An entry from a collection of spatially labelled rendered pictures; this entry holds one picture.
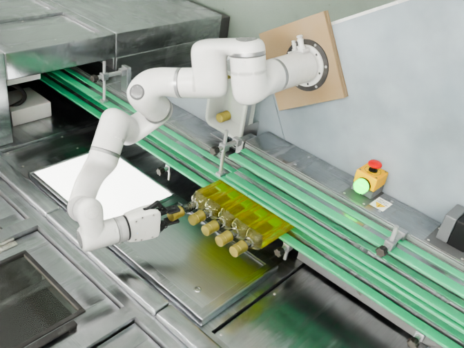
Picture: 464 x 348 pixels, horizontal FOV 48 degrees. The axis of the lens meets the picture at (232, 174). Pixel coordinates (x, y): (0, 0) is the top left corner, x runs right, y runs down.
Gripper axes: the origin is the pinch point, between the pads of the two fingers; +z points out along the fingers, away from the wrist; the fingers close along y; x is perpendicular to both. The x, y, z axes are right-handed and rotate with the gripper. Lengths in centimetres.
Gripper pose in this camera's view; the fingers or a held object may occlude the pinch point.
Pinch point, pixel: (172, 215)
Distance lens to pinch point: 160.9
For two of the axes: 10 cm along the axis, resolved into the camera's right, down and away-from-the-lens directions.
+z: 8.4, -2.0, 5.1
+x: -5.3, -5.1, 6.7
